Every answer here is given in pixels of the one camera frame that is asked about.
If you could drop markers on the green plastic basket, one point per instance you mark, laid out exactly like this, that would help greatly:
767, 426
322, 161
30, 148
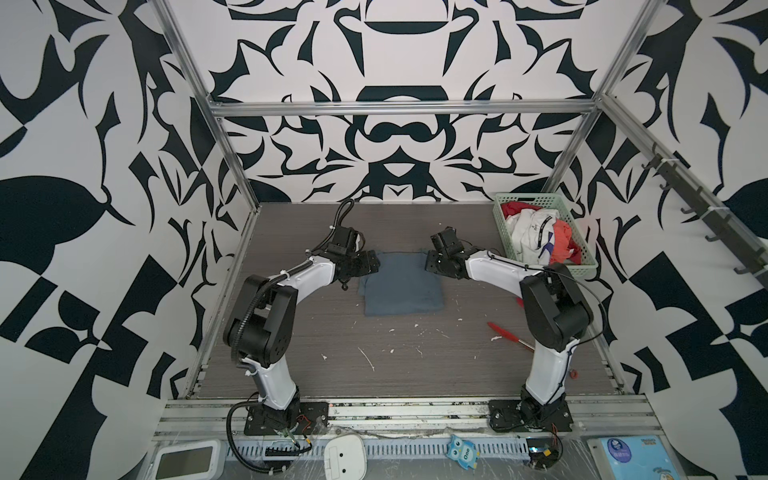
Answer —
588, 265

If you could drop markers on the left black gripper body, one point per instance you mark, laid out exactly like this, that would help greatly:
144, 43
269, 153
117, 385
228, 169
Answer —
361, 265

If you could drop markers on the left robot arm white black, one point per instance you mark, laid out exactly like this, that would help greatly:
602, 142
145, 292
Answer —
261, 324

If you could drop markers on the red pen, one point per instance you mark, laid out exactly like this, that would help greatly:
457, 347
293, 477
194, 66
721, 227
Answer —
503, 333

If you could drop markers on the white t shirt in basket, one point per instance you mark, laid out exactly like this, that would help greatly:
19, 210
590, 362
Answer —
532, 235

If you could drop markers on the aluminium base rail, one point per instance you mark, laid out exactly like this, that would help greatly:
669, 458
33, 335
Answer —
387, 417

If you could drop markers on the grey blue t shirt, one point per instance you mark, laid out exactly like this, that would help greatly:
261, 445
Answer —
401, 286

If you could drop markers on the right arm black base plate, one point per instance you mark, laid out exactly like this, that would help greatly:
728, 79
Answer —
528, 415

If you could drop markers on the white tablet screen device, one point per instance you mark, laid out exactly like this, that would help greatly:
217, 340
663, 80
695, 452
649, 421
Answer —
200, 460

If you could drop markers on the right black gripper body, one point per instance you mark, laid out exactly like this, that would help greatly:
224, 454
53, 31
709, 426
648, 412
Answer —
436, 264

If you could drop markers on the black wall hook rack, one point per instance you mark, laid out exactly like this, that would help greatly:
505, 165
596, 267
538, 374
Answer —
702, 204

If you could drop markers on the horizontal aluminium frame bar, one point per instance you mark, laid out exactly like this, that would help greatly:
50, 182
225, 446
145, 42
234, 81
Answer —
226, 110

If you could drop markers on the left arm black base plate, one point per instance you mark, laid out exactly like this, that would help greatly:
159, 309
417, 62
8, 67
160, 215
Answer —
300, 417

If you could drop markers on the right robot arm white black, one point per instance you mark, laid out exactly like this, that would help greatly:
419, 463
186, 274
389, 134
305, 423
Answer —
557, 314

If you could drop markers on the blue owl toy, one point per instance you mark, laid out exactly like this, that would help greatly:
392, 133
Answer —
463, 452

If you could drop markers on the white box device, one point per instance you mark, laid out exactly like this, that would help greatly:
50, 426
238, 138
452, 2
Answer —
345, 458

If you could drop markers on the red t shirt in basket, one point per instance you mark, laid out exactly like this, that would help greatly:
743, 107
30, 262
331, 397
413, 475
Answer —
566, 249

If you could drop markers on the blue labelled box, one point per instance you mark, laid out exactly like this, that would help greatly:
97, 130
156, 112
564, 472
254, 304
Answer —
633, 458

